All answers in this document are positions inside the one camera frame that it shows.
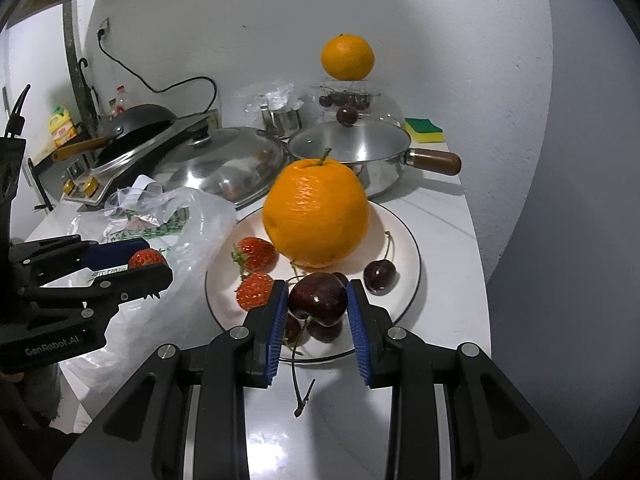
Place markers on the clear plastic fruit box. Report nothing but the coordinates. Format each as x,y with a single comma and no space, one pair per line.
385,102

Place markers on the large orange with stem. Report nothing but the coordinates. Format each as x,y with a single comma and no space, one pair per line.
315,210

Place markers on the yellow detergent bottle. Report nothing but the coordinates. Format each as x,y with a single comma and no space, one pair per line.
61,127

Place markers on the green and yellow sponge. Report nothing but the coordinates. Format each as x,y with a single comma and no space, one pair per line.
425,130

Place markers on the red capped sauce bottle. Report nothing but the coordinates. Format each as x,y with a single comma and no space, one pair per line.
120,102

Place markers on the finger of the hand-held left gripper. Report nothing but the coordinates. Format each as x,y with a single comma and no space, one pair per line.
110,254
145,280

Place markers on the pile of small dark cherries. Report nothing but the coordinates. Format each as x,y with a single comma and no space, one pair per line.
350,99

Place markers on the small white wall socket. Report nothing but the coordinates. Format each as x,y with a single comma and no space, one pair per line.
104,27

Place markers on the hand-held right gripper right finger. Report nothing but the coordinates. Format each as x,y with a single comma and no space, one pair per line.
357,332

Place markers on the red strawberry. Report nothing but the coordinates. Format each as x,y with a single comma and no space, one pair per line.
257,255
146,259
252,292

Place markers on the steel induction cooker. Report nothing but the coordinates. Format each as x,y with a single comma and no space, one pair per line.
107,175

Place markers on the round orange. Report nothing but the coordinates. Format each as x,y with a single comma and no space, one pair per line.
347,57

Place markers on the crumpled clear plastic wrap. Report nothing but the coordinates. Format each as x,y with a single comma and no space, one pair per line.
250,102

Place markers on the dark red cherry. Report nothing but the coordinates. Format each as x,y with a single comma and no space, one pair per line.
318,300
292,327
380,277
341,277
325,332

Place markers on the white plate with dark rim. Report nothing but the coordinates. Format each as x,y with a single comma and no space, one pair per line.
400,240

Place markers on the black metal rack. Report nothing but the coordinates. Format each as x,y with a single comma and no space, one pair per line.
42,175

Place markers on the small steel cup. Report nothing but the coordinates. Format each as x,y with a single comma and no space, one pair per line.
282,117

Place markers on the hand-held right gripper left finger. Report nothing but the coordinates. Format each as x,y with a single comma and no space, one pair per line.
277,332

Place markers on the clear printed plastic bag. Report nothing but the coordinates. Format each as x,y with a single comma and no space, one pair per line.
200,230

